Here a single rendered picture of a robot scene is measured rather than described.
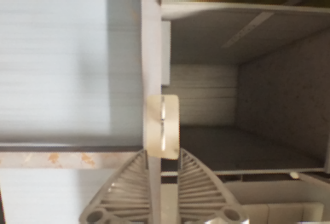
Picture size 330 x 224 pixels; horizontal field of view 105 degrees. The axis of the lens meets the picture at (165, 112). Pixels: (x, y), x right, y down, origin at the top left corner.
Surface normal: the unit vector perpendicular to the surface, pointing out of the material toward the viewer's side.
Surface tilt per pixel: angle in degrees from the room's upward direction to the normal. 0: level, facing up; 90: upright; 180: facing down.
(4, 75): 90
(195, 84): 90
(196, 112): 90
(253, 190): 90
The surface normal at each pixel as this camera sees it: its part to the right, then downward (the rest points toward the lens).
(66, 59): 0.04, 0.11
